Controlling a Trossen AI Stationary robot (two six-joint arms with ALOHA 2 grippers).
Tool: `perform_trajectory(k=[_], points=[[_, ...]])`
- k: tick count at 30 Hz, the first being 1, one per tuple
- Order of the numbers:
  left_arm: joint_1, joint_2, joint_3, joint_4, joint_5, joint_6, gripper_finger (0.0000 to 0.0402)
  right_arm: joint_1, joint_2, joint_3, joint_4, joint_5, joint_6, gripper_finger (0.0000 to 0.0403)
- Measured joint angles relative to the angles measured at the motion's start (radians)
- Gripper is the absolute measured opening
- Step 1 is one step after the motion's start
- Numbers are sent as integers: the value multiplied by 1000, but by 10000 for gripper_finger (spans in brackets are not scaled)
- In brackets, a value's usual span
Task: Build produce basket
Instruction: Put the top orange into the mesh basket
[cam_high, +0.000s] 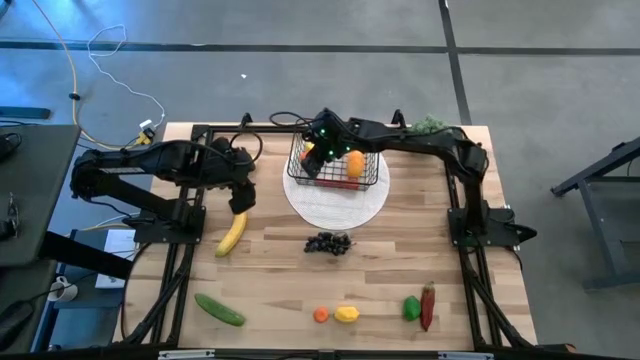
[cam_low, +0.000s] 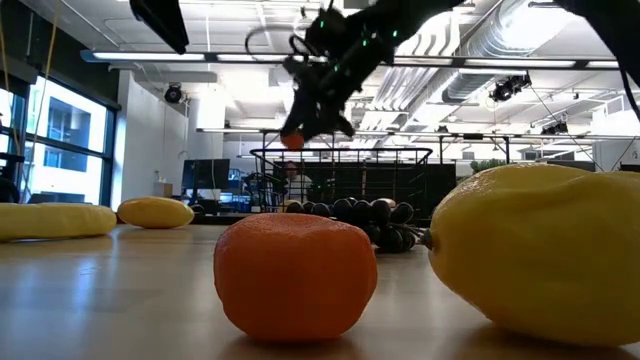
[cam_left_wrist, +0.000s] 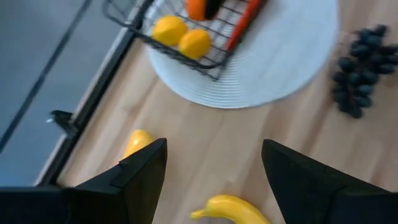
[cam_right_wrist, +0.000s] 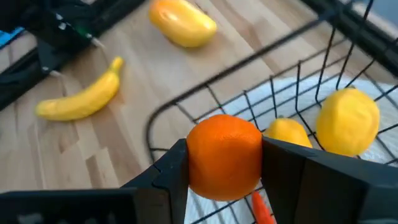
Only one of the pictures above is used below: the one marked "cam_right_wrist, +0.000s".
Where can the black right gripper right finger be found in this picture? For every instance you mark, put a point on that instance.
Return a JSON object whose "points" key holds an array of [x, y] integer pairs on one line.
{"points": [[326, 193]]}

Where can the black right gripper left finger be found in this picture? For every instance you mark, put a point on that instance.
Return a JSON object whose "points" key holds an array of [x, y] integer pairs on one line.
{"points": [[149, 202]]}

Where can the orange carrot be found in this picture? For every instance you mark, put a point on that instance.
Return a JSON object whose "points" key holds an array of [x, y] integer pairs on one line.
{"points": [[260, 210]]}

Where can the yellow lemon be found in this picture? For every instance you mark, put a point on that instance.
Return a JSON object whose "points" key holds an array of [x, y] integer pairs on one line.
{"points": [[287, 132], [348, 121]]}

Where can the round orange fruit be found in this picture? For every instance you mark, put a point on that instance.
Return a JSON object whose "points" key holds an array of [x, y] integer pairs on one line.
{"points": [[224, 155]]}

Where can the yellow banana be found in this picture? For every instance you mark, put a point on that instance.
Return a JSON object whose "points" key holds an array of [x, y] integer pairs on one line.
{"points": [[81, 102]]}

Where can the yellow orange mango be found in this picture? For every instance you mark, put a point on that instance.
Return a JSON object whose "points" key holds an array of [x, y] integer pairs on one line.
{"points": [[182, 21]]}

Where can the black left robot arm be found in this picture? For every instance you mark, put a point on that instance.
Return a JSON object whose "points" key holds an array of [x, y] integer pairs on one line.
{"points": [[62, 18]]}

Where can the white round woven placemat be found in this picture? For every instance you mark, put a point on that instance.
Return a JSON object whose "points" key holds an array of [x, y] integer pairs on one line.
{"points": [[280, 93]]}

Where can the black aluminium table frame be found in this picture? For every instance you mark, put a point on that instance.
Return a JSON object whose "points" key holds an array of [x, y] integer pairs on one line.
{"points": [[18, 84]]}

